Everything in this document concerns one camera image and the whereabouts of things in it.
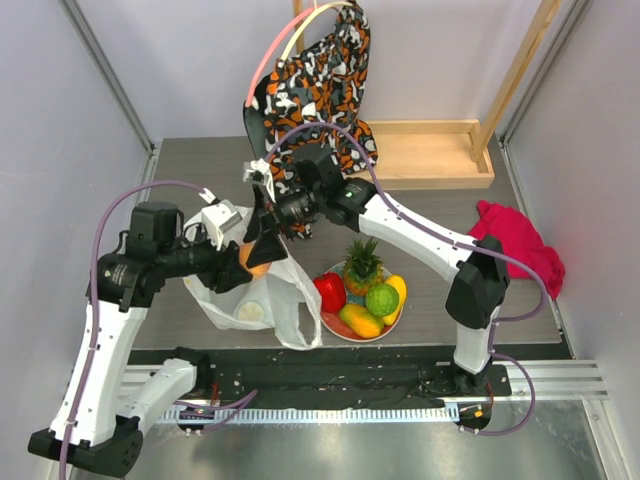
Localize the red and teal plate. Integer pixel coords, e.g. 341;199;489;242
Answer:
321;262;408;343

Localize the fake peach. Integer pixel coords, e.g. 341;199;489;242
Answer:
239;242;271;279

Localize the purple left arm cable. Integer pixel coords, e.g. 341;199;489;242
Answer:
57;180;259;480

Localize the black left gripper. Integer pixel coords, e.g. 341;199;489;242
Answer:
159;222;252;292

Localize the yellow fake mango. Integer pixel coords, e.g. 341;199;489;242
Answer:
381;274;408;326

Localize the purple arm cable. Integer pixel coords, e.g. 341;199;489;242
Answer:
264;122;546;436
57;180;259;480

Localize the fake pineapple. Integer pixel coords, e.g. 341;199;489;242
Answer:
342;238;383;296

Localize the red fake pepper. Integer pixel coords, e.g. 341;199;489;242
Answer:
313;272;347;313

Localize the fake lemon slice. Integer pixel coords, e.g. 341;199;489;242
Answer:
235;301;265;322

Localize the red cloth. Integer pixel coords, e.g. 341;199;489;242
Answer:
469;200;566;300

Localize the green yellow fake papaya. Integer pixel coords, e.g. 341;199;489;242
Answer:
339;303;385;339

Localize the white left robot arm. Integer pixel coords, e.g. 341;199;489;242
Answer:
28;200;251;478

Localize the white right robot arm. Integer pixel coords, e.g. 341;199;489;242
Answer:
243;144;509;395

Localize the camouflage patterned garment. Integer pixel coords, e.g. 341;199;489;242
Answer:
240;0;381;241

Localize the white slotted cable duct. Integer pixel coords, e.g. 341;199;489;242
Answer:
164;405;461;424

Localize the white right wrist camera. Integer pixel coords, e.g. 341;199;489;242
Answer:
242;158;276;201

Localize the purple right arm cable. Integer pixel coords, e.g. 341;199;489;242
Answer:
264;122;546;436

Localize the green bumpy fake fruit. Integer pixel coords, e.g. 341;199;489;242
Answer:
365;283;400;317

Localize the translucent white plastic bag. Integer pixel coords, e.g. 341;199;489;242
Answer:
181;204;324;351

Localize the wooden clothes rack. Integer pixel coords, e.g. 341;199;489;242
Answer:
292;0;564;191

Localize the pink and cream hanger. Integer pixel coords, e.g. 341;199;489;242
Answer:
244;1;353;108

